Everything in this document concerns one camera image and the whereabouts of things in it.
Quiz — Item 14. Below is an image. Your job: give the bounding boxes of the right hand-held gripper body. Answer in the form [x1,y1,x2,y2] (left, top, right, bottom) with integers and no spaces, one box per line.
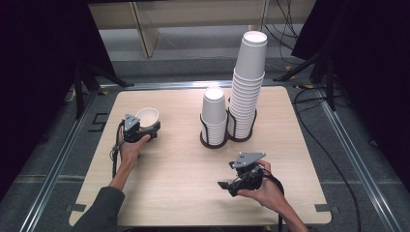
[231,152,267,194]

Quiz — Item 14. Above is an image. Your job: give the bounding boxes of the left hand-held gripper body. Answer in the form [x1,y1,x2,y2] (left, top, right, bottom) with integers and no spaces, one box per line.
[122,114,159,143]

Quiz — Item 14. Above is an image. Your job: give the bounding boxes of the white paper cup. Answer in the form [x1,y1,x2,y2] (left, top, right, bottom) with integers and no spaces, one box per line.
[134,106,161,130]

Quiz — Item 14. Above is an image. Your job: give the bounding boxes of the black wire cup holder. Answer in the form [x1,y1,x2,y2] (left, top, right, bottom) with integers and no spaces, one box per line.
[198,112,230,150]
[226,96,258,143]

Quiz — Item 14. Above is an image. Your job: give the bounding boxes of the short stack of paper cups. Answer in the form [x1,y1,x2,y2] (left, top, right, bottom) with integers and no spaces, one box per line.
[200,86,228,147]

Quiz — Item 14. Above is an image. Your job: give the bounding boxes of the tall stack of paper cups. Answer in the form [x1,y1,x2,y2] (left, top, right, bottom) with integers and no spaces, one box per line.
[226,30,269,140]

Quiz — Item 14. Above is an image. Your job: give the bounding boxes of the person's left hand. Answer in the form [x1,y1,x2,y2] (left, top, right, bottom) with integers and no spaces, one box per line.
[118,133,152,167]

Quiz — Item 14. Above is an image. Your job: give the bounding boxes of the person's right hand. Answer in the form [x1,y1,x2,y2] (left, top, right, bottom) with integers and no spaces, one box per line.
[236,159,286,213]

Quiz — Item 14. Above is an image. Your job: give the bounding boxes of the black tape floor mark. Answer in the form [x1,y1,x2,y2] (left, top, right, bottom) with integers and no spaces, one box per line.
[88,112,109,133]

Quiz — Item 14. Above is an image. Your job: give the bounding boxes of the black tripod stand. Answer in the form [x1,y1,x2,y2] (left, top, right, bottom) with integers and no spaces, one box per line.
[273,47,337,112]
[73,61,134,120]

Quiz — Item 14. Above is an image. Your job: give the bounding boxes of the beige wooden furniture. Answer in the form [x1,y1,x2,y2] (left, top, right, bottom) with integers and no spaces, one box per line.
[88,0,271,59]

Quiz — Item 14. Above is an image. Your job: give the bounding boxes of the black curtain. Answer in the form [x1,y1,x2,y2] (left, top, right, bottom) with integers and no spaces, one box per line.
[0,0,117,201]
[291,0,410,182]

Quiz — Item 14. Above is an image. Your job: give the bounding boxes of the left hand-held gripper cable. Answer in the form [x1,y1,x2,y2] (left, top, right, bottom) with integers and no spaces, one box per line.
[110,121,126,179]

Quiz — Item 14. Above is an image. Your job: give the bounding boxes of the hand-held gripper cable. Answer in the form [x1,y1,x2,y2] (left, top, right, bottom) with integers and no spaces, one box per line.
[110,121,126,179]
[261,169,285,232]

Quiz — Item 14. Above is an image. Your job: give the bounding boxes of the right hand-held gripper cable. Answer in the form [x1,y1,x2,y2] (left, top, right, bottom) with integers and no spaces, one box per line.
[261,169,285,232]

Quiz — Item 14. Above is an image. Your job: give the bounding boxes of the long black floor cable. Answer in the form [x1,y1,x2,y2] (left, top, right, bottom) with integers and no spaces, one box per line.
[292,86,363,232]

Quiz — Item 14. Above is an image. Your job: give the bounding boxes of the metal floor rail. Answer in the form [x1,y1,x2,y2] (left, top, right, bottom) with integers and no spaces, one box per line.
[317,86,404,232]
[18,90,100,232]

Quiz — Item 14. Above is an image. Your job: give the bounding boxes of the bundle of black cables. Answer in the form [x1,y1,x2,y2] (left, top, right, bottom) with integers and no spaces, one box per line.
[263,0,300,66]

